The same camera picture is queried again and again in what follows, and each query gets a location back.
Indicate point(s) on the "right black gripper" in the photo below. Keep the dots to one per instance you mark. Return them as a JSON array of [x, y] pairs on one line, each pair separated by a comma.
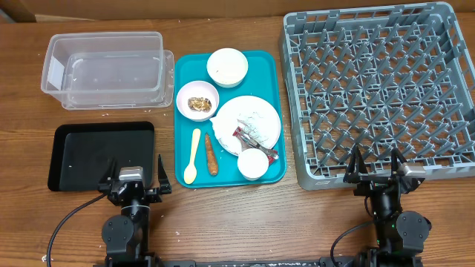
[[371, 183]]

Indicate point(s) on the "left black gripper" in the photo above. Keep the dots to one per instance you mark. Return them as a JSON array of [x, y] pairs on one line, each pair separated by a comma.
[[153, 196]]

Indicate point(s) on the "brown food scrap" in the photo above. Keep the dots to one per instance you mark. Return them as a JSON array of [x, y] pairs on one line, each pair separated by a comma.
[[200, 104]]

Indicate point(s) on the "pink bowl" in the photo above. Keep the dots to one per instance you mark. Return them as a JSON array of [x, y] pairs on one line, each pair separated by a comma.
[[197, 89]]

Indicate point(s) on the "red snack wrapper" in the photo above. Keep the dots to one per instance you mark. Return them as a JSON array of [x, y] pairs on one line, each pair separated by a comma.
[[271, 154]]

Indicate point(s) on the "white paper cup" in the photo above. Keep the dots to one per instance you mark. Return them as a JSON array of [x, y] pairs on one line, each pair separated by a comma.
[[252, 163]]

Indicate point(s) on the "pale green bowl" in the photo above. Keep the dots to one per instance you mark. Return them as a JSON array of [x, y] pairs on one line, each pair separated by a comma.
[[227, 67]]

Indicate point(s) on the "white napkin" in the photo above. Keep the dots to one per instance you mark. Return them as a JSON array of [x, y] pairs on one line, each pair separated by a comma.
[[264, 128]]

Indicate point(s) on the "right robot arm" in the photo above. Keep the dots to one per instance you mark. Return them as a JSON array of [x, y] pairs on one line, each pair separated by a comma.
[[400, 235]]

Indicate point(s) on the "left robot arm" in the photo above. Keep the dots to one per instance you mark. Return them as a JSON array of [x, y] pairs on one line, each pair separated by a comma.
[[127, 235]]

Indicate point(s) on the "black waste tray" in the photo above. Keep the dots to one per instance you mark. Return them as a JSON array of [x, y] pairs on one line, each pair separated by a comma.
[[81, 153]]

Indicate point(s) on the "grey dishwasher rack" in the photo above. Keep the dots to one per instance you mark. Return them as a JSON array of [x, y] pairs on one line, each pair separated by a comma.
[[378, 78]]

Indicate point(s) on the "yellow plastic spoon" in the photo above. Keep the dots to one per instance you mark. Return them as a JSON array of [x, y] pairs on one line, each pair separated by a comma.
[[190, 171]]

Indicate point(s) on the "teal serving tray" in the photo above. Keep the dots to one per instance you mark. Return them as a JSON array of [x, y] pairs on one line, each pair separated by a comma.
[[260, 84]]

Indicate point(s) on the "clear plastic bin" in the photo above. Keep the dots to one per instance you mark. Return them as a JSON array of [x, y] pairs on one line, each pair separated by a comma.
[[109, 70]]

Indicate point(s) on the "white round plate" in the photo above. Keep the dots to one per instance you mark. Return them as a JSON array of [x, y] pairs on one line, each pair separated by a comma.
[[247, 104]]

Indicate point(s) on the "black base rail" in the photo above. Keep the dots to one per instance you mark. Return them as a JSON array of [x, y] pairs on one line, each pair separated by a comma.
[[322, 262]]

